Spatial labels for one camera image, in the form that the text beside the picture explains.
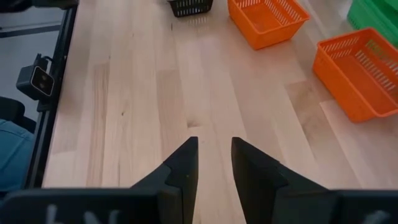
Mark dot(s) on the orange plastic lattice basket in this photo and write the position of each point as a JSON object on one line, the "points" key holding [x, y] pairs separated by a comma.
{"points": [[348, 84], [264, 34]]}

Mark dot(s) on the black plastic lattice basket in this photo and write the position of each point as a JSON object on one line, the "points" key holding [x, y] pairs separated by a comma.
{"points": [[189, 7]]}

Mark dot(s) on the black table frame rail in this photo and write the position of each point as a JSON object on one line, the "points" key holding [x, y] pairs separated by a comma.
{"points": [[46, 133]]}

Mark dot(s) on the black floor bar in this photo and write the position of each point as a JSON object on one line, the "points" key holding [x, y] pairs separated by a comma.
{"points": [[28, 31]]}

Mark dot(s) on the person's leg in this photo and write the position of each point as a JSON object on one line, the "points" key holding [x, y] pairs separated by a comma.
{"points": [[14, 155]]}

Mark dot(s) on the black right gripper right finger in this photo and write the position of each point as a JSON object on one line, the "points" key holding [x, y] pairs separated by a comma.
{"points": [[295, 205]]}

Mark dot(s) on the green plastic lattice basket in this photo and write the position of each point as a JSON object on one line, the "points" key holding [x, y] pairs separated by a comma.
{"points": [[388, 4], [370, 21]]}

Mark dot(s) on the black table-level camera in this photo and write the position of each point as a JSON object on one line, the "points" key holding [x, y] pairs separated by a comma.
{"points": [[35, 82]]}

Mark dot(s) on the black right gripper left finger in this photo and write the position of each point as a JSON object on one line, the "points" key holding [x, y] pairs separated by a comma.
{"points": [[93, 207]]}

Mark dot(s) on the black chair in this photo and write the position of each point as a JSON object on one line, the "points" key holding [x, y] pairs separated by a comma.
{"points": [[12, 109]]}

